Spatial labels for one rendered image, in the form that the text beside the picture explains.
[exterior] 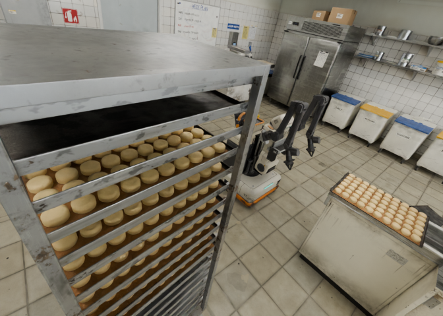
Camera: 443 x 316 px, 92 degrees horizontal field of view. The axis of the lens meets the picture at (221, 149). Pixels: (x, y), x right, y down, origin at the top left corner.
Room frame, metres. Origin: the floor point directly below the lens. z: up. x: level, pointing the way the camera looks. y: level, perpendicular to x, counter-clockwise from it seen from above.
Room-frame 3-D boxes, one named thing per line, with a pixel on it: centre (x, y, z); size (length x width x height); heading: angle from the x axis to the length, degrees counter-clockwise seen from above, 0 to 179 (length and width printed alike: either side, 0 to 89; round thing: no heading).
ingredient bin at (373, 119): (4.48, -3.04, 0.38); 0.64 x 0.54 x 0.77; 136
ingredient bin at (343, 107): (4.94, -2.58, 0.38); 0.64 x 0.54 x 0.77; 137
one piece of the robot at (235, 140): (2.29, -0.33, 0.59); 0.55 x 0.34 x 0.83; 138
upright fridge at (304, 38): (5.63, -1.71, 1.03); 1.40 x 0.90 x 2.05; 45
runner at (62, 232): (0.47, 0.13, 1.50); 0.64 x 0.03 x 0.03; 141
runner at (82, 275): (0.47, 0.13, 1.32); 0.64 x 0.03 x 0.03; 141
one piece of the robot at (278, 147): (2.04, -0.61, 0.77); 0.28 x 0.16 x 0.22; 138
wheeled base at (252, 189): (2.23, -0.40, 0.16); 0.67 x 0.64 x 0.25; 48
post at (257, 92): (0.69, -0.08, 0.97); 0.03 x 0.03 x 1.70; 51
